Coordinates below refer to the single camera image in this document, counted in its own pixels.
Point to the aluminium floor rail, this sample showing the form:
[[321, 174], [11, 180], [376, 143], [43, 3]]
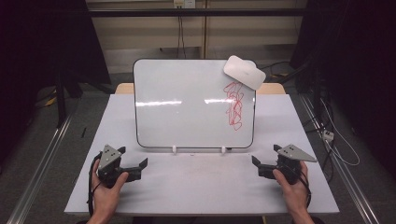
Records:
[[342, 168], [40, 168]]

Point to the white power strip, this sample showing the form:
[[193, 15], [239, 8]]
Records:
[[328, 135]]

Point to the white whiteboard stand foot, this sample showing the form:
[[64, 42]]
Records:
[[174, 149], [223, 150]]

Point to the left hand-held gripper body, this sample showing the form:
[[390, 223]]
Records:
[[109, 158]]

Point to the white whiteboard with black rim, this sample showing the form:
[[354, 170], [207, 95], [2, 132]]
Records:
[[186, 124]]

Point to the small black stick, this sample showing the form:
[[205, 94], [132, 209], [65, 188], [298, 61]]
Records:
[[83, 132]]

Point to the black metal stand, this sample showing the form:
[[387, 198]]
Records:
[[61, 93]]

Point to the person's right hand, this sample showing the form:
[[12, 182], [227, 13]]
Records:
[[294, 194]]

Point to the white wall outlet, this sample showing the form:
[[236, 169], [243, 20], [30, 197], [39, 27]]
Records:
[[184, 3]]

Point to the wooden table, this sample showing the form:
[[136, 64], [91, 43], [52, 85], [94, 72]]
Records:
[[124, 89]]

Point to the person's left hand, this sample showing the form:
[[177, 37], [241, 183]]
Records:
[[106, 199]]

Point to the white whiteboard eraser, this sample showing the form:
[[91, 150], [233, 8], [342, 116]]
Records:
[[244, 72]]

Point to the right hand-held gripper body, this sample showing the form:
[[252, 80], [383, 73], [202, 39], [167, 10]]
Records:
[[292, 154]]

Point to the black horizontal bar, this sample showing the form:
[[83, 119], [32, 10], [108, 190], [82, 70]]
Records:
[[193, 12]]

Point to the dark curtain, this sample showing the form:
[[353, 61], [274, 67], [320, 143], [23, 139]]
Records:
[[40, 46], [358, 62]]

